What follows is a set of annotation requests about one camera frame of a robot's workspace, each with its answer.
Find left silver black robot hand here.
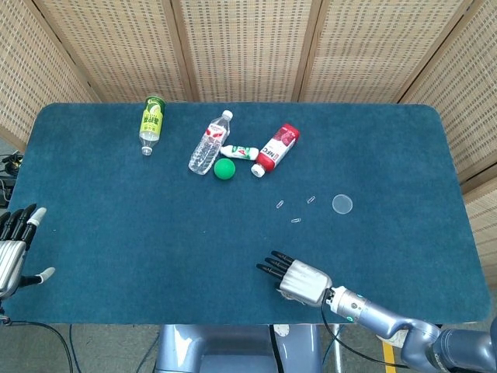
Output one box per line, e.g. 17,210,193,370
0,203,56,300

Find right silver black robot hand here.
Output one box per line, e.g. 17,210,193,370
255,250,334,308

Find white metal table leg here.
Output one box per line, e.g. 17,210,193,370
332,324,345,373

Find clear round plastic lid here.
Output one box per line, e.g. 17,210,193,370
332,193,354,215

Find blue-grey robot torso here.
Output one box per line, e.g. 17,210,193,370
154,324,323,373

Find blue felt table cover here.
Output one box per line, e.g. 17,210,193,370
0,102,491,326

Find red white juice bottle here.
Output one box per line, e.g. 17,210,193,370
250,123,301,179

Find green ball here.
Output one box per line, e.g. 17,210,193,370
214,158,237,181

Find white toothpaste tube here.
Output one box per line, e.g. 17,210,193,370
220,145,259,161

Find clear plastic water bottle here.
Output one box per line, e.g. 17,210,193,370
188,110,235,176

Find yellow-green label drink bottle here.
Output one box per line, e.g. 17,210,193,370
138,93,167,157

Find woven rattan folding screen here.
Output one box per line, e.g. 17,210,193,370
0,0,497,296

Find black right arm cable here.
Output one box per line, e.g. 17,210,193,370
320,295,408,369

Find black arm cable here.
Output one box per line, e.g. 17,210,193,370
320,295,408,369
5,319,75,373

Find black torso cable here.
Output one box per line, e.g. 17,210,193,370
269,324,281,373

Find black equipment with cables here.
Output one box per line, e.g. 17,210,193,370
0,153,24,207

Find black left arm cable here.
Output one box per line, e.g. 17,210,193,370
5,319,75,373

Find blue cable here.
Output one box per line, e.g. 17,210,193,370
68,324,81,373

